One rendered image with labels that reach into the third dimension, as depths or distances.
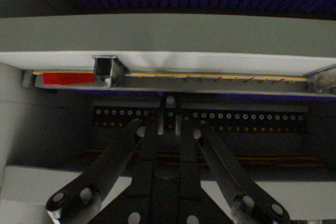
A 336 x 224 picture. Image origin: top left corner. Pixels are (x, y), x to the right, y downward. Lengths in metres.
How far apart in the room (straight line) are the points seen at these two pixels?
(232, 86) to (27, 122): 0.32
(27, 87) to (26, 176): 0.13
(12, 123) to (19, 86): 0.06
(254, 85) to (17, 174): 0.35
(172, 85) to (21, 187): 0.25
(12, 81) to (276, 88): 0.38
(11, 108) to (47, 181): 0.12
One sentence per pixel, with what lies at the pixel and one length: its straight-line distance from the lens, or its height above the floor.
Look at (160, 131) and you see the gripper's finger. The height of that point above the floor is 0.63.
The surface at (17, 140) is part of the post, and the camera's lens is 0.30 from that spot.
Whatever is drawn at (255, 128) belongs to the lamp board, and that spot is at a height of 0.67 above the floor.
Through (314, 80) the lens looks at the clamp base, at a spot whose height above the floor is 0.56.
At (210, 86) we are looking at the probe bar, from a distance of 0.18.
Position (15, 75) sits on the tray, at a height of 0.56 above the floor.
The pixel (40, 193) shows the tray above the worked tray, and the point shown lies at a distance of 0.26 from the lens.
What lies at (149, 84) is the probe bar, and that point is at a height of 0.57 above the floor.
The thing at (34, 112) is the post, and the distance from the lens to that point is 0.30.
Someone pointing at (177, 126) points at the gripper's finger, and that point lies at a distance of 0.16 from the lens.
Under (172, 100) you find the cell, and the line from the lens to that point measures 0.21.
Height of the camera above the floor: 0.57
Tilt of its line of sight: 8 degrees up
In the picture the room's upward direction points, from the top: 179 degrees counter-clockwise
